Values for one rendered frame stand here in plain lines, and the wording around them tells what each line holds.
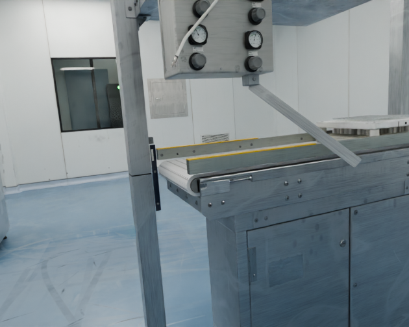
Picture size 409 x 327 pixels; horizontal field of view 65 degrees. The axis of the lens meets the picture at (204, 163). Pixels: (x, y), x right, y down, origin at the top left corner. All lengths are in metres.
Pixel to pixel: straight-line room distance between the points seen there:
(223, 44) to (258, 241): 0.50
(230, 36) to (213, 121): 5.44
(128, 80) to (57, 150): 4.80
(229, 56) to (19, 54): 5.24
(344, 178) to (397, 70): 0.73
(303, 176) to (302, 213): 0.13
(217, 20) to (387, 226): 0.83
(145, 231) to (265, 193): 0.40
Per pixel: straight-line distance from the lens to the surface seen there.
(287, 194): 0.83
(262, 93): 0.76
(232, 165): 0.73
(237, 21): 0.72
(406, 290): 1.37
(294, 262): 0.97
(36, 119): 5.70
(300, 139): 1.17
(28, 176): 5.80
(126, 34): 0.97
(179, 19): 0.67
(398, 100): 1.56
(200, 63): 0.64
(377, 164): 1.03
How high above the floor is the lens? 1.05
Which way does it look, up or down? 9 degrees down
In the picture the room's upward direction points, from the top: 4 degrees counter-clockwise
